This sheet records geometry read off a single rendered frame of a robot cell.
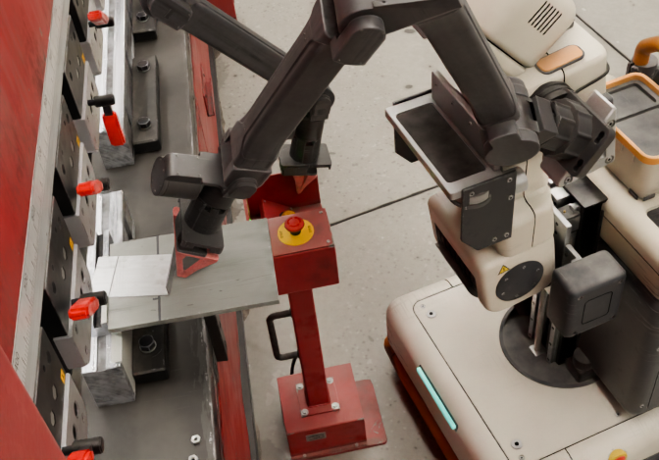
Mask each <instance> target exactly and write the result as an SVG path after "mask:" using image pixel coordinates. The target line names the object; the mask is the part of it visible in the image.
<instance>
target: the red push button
mask: <svg viewBox="0 0 659 460"><path fill-rule="evenodd" d="M304 225H305V223H304V221H303V219H302V218H300V217H297V216H293V217H289V218H288V219H286V221H285V222H284V227H285V229H286V230H288V231H290V234H292V235H299V234H300V233H301V230H302V229H303V228H304Z"/></svg>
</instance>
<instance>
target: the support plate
mask: <svg viewBox="0 0 659 460"><path fill-rule="evenodd" d="M222 228H223V237H224V246H225V247H224V249H223V251H222V253H221V254H219V260H218V261H217V262H216V263H214V264H212V265H209V266H207V267H204V268H202V269H199V270H197V271H196V272H194V273H193V274H191V275H189V276H188V277H186V278H182V277H178V276H177V262H176V265H175V271H174V276H173V281H172V287H171V292H170V295H163V296H161V321H159V318H158V299H157V300H153V298H157V297H158V296H135V297H109V308H108V331H109V333H112V332H122V331H128V330H134V329H140V328H145V327H151V326H157V325H163V324H167V323H173V322H179V321H184V320H190V319H196V318H202V317H207V316H213V315H219V314H224V313H229V312H235V311H241V310H247V309H252V308H258V307H264V306H270V305H275V304H279V292H278V286H277V279H276V272H275V266H274V259H273V252H272V245H271V240H270V233H269V226H268V220H267V218H264V219H258V220H252V221H246V222H240V223H234V224H228V225H222ZM174 246H175V234H174V233H171V234H165V235H159V255H164V254H172V252H173V247H174ZM175 248H176V247H175ZM138 255H157V241H156V236H153V237H148V238H142V239H137V240H131V241H125V242H119V243H113V244H110V257H113V256H138ZM198 260H200V258H194V257H187V256H185V257H184V258H183V259H182V265H183V269H184V270H186V269H188V268H189V267H190V266H192V265H193V264H194V263H196V262H197V261H198Z"/></svg>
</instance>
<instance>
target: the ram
mask: <svg viewBox="0 0 659 460"><path fill-rule="evenodd" d="M54 1H55V0H0V345H1V347H2V348H3V350H4V352H5V354H6V355H7V357H8V359H9V361H10V362H11V364H12V366H13V365H14V357H15V348H16V339H17V330H18V321H19V313H20V305H21V296H22V287H23V278H24V269H25V254H26V245H27V236H28V227H29V218H30V209H31V201H32V193H33V184H34V175H35V166H36V157H37V149H38V140H39V132H40V123H41V114H42V105H43V97H44V88H45V80H46V71H47V62H48V53H49V45H50V36H51V27H52V19H53V10H54ZM69 7H70V0H63V9H62V18H61V28H60V38H59V48H58V58H57V68H56V77H55V87H54V97H53V107H52V116H51V126H50V135H49V145H48V155H47V165H46V175H45V184H44V194H43V204H42V214H41V224H40V234H39V243H38V253H37V262H36V272H35V282H34V292H33V301H32V311H31V321H30V331H29V341H28V351H27V360H26V370H25V389H26V391H27V392H28V394H29V396H30V398H31V399H32V401H33V396H34V385H35V374H36V363H37V352H38V341H39V331H40V320H41V309H42V298H43V287H44V277H45V266H46V255H47V244H48V233H49V223H50V212H51V201H52V190H53V179H54V169H55V158H56V147H57V136H58V125H59V115H60V104H61V93H62V82H63V71H64V61H65V50H66V39H67V28H68V17H69Z"/></svg>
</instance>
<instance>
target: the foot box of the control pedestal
mask: <svg viewBox="0 0 659 460"><path fill-rule="evenodd" d="M325 373H326V378H331V377H333V381H334V385H335V390H336V394H337V398H338V403H339V407H340V410H337V411H332V412H328V413H324V414H319V415H314V416H309V417H305V418H302V417H301V412H300V407H299V401H298V396H297V391H296V384H298V383H304V381H303V375H302V373H298V374H293V375H288V376H283V377H279V378H277V381H278V387H279V399H280V405H281V411H282V416H283V422H284V427H285V432H286V437H287V441H288V445H289V450H290V456H291V460H313V459H318V458H322V457H327V456H332V455H336V454H340V453H345V452H350V451H355V450H359V449H364V448H369V447H374V446H378V445H383V444H386V443H387V437H386V433H385V430H384V426H383V422H382V418H381V414H380V408H379V405H378V401H377V397H376V393H375V389H374V386H373V382H372V380H371V379H365V380H360V381H356V382H355V380H354V376H353V372H352V367H351V363H347V364H342V365H337V366H332V367H327V368H325Z"/></svg>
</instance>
